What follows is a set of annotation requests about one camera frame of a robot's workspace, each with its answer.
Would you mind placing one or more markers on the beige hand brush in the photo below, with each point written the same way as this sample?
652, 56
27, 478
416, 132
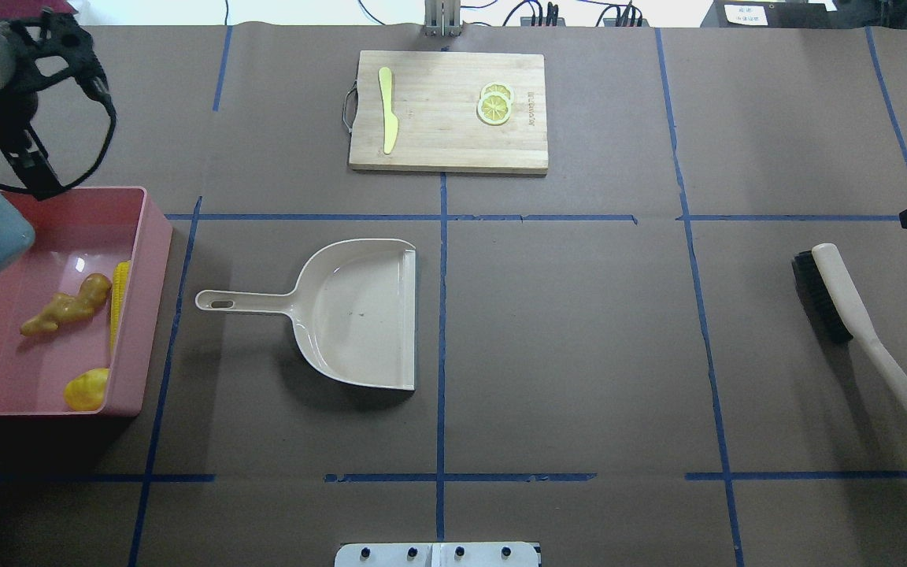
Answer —
841, 310

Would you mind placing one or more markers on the yellow toy knife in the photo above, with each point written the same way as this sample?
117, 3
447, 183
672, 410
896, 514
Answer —
390, 118

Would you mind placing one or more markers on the yellow toy lemon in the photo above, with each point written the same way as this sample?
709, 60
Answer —
87, 391

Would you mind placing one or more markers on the black box with label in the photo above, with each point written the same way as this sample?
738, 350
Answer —
767, 14

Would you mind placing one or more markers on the yellow toy corn cob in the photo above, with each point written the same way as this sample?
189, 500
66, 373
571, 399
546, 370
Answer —
121, 276

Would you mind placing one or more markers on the rear lemon slice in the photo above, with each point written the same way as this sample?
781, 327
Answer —
497, 88

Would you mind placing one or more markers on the orange black connector box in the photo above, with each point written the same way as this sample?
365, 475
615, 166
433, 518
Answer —
544, 14

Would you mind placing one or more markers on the beige plastic dustpan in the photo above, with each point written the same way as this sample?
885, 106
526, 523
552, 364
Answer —
353, 311

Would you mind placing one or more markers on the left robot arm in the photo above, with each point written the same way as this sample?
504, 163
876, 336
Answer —
16, 233

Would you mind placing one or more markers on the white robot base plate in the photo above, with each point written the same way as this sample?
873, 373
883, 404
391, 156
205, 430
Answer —
492, 553

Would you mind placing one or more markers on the lemon slice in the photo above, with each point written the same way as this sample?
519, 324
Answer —
494, 108
497, 88

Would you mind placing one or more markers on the wooden cutting board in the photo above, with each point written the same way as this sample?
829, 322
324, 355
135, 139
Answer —
435, 96

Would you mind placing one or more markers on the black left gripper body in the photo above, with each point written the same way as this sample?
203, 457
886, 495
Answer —
2, 113

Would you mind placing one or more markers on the front lemon slice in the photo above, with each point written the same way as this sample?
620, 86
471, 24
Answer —
494, 108

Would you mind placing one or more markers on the tan toy ginger root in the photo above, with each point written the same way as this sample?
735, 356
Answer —
63, 308

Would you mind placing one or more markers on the magenta cloth on stand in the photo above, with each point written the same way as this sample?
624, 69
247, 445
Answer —
57, 6

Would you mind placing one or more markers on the aluminium frame post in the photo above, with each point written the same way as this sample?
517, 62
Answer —
442, 18

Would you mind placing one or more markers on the pink plastic bin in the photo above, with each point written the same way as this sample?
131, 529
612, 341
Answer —
84, 231

